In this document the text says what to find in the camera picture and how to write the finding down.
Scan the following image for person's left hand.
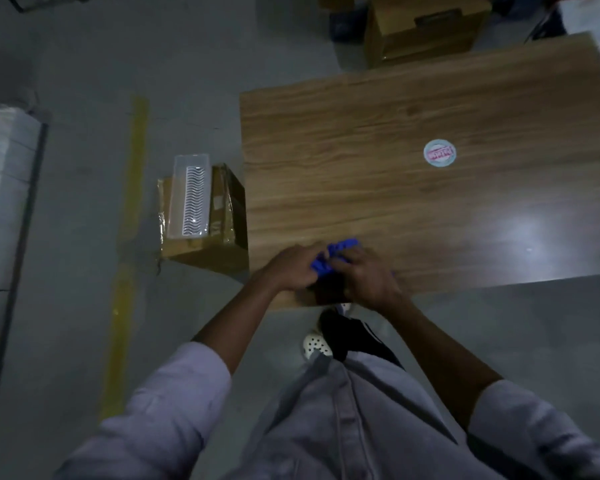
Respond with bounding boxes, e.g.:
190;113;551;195
262;242;331;291

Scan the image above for person's right hand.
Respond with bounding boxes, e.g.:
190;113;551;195
329;244;403;311

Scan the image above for blue cloth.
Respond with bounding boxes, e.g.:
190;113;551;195
309;238;362;283

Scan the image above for round white foil lid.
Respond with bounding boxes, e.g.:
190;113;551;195
423;138;458;169

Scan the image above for person's right forearm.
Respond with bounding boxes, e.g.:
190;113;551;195
387;297;505;431

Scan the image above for person's left forearm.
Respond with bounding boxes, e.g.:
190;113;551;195
192;279;286;377

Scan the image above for black trousers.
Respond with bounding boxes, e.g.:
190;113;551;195
319;308;406;371

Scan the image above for taped brown cardboard box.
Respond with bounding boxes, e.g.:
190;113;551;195
155;163;250;277

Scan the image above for wooden table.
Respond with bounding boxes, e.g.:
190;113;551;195
239;32;600;311

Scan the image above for clear plastic box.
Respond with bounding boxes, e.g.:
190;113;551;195
165;153;212;241

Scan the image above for light denim shirt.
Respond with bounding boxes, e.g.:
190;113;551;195
55;341;600;480

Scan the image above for dark blue small box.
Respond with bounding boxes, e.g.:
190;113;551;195
328;7;370;44

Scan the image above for black box with white label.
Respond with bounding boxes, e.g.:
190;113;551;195
525;0;600;88

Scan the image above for brown cardboard box with handle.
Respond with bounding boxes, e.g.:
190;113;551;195
363;0;493;69

